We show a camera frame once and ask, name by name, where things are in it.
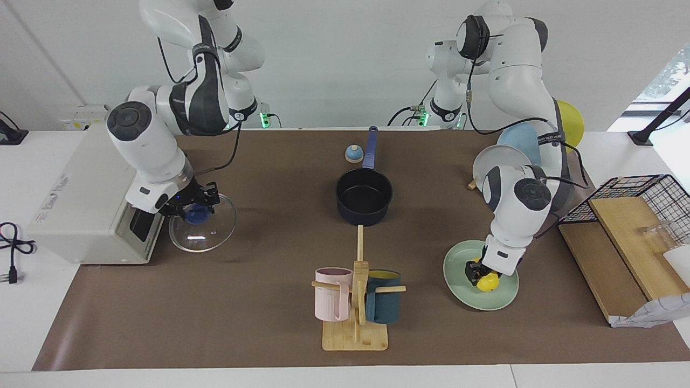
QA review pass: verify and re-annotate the pink mug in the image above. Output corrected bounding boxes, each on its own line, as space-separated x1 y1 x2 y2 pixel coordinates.
314 267 354 322

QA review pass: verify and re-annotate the white wall power strip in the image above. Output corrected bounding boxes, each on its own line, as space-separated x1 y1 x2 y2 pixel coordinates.
58 104 111 131

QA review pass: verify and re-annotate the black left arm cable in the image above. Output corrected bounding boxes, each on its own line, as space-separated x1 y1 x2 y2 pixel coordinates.
467 32 591 190

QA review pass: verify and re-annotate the black wire basket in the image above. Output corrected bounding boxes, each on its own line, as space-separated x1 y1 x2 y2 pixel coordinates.
558 174 690 244

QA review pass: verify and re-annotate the wooden wire basket box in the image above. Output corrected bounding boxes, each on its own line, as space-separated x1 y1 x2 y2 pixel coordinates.
558 221 648 324

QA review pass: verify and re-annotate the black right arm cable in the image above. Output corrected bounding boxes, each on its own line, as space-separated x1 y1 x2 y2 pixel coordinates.
156 35 243 176

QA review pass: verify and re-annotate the clear glass cup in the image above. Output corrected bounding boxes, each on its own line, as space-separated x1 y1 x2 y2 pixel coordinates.
639 220 686 254

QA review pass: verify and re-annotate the grey plate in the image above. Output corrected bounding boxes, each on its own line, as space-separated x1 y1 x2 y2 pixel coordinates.
473 144 534 193

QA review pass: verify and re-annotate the black clamp stand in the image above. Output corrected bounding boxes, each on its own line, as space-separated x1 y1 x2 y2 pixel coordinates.
628 86 690 147
0 110 29 146

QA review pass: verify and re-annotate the white marbled paper sheet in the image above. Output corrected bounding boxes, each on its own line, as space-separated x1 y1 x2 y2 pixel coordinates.
609 294 690 328

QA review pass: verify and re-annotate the light blue plate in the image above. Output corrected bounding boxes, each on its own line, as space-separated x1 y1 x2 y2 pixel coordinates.
497 124 543 168

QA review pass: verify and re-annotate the beige toaster oven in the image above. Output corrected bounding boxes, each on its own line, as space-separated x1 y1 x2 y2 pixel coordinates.
24 125 165 265

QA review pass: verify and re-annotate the yellow plate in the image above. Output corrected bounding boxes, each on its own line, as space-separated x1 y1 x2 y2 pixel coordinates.
555 100 585 149

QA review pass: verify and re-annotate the black toaster power cord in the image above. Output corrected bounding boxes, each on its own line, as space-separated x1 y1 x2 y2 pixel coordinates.
0 221 37 285

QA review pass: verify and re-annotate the white cup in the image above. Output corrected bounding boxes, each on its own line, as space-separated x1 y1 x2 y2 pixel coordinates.
662 245 690 287

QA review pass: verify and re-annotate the black pot purple handle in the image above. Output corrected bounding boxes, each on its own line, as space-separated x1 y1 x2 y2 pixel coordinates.
336 127 393 227

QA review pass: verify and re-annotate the dark teal mug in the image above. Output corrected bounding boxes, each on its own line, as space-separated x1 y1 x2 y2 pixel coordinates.
365 269 402 324

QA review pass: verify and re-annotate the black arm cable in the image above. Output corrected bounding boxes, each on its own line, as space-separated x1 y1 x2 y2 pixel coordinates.
467 32 591 190
156 35 243 176

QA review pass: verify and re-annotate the glass lid purple knob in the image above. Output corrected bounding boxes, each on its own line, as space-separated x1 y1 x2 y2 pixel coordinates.
168 193 238 253

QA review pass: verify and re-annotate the wooden mug tree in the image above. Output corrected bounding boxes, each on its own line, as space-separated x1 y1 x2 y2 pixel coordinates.
312 225 406 352

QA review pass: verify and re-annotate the light wooden board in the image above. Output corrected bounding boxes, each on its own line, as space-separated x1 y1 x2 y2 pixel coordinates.
588 197 690 301

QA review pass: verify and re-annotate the green plate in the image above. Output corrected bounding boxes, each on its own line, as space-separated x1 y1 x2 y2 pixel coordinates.
443 240 519 311

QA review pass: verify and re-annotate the brown table mat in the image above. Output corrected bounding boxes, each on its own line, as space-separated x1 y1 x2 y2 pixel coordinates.
31 129 690 371

